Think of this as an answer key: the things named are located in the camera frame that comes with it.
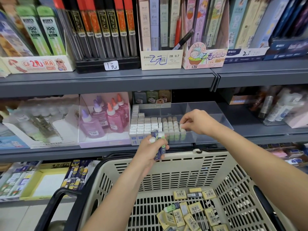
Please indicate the white glue display box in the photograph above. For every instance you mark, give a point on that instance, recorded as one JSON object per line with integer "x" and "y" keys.
{"x": 62, "y": 134}

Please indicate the rows of white erasers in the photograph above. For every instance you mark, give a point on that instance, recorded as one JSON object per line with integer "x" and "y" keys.
{"x": 144, "y": 125}

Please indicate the person's right forearm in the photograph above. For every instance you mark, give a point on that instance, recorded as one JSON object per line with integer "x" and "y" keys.
{"x": 262, "y": 173}

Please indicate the row of clear glue bottles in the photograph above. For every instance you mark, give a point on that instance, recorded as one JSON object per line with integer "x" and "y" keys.
{"x": 38, "y": 123}

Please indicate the clear plastic divider tray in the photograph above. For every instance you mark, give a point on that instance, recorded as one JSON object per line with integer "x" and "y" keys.
{"x": 216, "y": 117}

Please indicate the white pencil display box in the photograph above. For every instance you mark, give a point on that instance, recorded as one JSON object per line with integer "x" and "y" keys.
{"x": 161, "y": 60}

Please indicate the row of white green erasers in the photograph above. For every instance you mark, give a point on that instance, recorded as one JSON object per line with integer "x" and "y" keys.
{"x": 173, "y": 130}

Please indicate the white price label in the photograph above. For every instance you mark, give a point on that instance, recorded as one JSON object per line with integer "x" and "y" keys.
{"x": 111, "y": 65}

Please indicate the beige shopping basket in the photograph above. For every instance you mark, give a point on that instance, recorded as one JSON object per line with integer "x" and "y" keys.
{"x": 183, "y": 170}

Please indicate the yellow empty display box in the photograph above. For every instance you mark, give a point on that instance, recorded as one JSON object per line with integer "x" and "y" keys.
{"x": 45, "y": 184}

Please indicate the translucent glue bottle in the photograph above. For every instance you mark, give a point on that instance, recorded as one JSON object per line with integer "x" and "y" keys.
{"x": 140, "y": 97}
{"x": 165, "y": 95}
{"x": 153, "y": 96}

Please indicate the dark blue yellow packets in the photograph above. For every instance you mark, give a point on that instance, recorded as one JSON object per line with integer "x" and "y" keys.
{"x": 77, "y": 175}

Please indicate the pink glue bottle purple cap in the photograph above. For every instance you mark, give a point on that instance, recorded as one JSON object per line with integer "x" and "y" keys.
{"x": 101, "y": 115}
{"x": 91, "y": 126}

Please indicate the person's left hand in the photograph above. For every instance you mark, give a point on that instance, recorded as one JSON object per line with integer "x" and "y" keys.
{"x": 147, "y": 158}

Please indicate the person's right hand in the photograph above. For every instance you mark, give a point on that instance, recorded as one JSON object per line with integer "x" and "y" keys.
{"x": 199, "y": 122}

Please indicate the grey store shelves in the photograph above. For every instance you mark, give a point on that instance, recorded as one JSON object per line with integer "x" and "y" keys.
{"x": 96, "y": 81}

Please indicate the black lead tube display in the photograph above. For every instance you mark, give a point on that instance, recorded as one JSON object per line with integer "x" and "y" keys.
{"x": 96, "y": 65}

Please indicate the blue white display box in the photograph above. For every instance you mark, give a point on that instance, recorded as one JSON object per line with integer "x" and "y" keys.
{"x": 250, "y": 53}

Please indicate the cartoon print display box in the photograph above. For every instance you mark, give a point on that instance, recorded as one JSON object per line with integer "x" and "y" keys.
{"x": 36, "y": 64}

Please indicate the white eraser display box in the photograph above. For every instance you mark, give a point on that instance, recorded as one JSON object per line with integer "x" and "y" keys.
{"x": 14, "y": 182}

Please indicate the person's left forearm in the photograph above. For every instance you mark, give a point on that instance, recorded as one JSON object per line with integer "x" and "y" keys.
{"x": 115, "y": 204}

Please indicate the pink glue display box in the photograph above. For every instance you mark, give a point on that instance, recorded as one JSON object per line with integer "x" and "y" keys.
{"x": 103, "y": 142}

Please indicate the colourful pencil display box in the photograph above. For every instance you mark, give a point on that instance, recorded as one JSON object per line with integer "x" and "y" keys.
{"x": 204, "y": 57}

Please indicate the black pen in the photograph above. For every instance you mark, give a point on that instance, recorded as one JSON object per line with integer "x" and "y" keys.
{"x": 183, "y": 40}

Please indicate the pile of erasers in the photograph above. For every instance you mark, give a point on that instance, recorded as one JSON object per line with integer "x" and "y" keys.
{"x": 187, "y": 214}

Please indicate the pink glue bottle orange cap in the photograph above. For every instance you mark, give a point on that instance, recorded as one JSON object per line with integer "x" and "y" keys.
{"x": 122, "y": 113}
{"x": 125, "y": 105}
{"x": 114, "y": 121}

